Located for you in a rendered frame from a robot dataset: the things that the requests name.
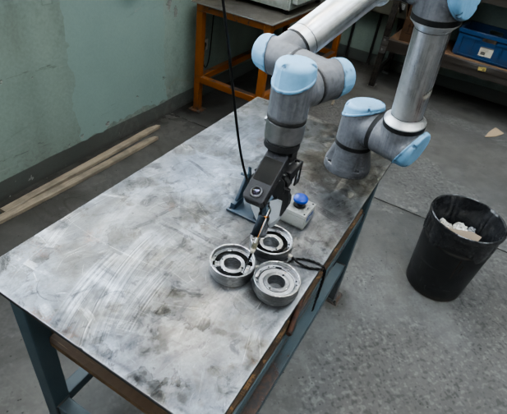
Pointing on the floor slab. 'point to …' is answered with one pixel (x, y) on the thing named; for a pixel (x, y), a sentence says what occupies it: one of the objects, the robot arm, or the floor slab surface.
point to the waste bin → (453, 246)
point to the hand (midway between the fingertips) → (263, 222)
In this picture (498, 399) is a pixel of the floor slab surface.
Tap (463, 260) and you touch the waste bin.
